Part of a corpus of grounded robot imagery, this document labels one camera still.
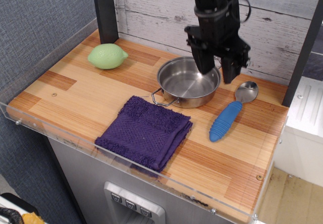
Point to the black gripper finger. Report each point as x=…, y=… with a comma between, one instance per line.
x=231, y=67
x=203, y=58

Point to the yellow object bottom left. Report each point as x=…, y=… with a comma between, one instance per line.
x=32, y=218

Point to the right dark vertical post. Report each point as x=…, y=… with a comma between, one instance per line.
x=304, y=54

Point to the blue handled metal spoon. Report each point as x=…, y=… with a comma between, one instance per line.
x=245, y=93

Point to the dark vertical post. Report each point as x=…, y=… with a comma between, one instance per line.
x=304, y=54
x=106, y=20

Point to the silver dispenser button panel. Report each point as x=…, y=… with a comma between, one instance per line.
x=127, y=207

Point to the grey toy fridge cabinet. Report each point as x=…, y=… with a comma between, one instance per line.
x=86, y=174

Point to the stainless steel pan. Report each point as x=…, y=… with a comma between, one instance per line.
x=183, y=85

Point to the green plastic lemon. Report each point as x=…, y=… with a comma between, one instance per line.
x=107, y=56

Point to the purple folded towel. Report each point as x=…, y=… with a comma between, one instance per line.
x=145, y=133

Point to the white toy sink unit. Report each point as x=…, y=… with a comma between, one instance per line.
x=299, y=151

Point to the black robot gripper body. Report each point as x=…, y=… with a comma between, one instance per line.
x=218, y=31

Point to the clear acrylic table guard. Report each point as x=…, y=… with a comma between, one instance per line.
x=226, y=176

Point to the left dark vertical post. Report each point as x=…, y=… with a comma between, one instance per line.
x=106, y=20

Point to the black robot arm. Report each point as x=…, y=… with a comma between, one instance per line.
x=215, y=4

